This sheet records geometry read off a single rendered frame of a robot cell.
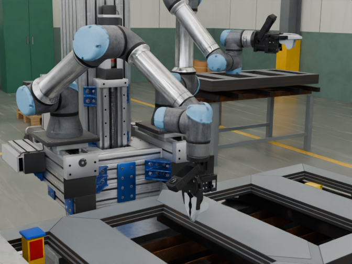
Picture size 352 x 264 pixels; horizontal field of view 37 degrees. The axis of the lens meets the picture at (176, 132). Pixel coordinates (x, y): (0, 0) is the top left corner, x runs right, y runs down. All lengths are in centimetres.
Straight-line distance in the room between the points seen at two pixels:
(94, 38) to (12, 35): 926
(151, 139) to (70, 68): 71
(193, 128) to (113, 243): 42
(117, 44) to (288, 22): 949
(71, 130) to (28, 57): 897
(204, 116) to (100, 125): 88
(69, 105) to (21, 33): 892
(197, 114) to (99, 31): 45
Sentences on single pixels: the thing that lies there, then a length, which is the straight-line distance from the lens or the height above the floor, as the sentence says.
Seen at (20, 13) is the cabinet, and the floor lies 157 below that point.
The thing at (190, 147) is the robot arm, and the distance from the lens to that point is 157.
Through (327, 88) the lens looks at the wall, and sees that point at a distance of 1094.
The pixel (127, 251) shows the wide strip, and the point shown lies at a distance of 157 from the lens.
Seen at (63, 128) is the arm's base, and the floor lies 108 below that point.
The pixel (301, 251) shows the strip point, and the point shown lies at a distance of 163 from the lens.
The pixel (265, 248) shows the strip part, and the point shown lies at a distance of 162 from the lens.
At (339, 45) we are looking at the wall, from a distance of 1072.
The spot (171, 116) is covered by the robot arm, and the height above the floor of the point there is 122.
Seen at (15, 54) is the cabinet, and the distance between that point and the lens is 1103.
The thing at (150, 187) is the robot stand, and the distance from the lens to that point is 238.
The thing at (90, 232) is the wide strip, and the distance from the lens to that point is 170.
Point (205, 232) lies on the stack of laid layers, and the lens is 176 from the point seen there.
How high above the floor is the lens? 152
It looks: 12 degrees down
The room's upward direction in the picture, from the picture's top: 1 degrees clockwise
